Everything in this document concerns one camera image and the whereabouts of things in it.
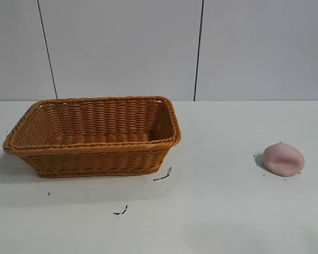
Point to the pink round bun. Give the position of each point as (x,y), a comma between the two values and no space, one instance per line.
(283,160)

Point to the brown wicker basket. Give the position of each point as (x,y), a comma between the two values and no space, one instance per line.
(95,158)

